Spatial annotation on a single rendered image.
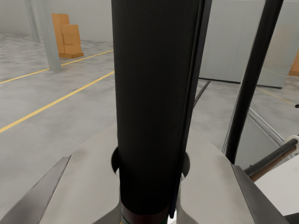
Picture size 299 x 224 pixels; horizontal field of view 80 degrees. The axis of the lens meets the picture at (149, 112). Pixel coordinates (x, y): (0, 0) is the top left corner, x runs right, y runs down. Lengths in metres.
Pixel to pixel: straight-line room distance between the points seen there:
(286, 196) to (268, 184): 0.05
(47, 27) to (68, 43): 2.25
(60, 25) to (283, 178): 8.29
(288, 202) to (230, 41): 5.20
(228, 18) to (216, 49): 0.76
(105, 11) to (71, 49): 6.16
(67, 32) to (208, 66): 5.47
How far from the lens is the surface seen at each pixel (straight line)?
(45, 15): 6.23
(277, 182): 0.55
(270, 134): 1.26
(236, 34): 5.57
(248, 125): 1.46
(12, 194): 2.30
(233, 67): 5.70
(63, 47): 8.49
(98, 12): 14.12
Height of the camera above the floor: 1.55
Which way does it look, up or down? 27 degrees down
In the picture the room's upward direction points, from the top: 3 degrees clockwise
